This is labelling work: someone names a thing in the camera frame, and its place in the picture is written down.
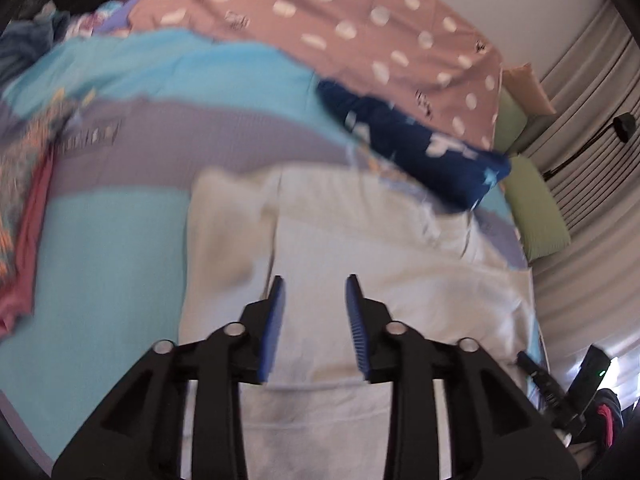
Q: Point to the peach pillow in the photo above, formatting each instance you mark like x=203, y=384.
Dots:
x=527, y=85

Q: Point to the green pillow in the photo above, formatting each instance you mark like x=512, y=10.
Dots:
x=537, y=210
x=510, y=120

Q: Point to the blue denim cloth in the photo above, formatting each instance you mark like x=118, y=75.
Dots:
x=30, y=45

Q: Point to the colourful patterned cloth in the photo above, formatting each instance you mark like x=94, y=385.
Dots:
x=25, y=175

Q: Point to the pink cloth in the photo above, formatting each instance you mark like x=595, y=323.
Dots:
x=27, y=270

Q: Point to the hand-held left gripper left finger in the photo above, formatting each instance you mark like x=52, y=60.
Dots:
x=274, y=320

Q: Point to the white small garment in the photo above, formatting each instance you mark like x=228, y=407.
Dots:
x=360, y=250

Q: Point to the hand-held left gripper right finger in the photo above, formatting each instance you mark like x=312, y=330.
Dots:
x=356, y=325

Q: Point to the black lamp on arm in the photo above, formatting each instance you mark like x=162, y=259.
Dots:
x=625, y=126

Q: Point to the pink polka dot sheet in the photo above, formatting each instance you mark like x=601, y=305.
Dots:
x=300, y=10

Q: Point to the navy blue printed garment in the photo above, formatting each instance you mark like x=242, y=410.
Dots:
x=400, y=135

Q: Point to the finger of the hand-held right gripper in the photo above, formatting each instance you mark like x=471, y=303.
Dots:
x=545, y=385

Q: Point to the pale ribbed curtain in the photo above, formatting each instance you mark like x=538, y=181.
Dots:
x=590, y=270

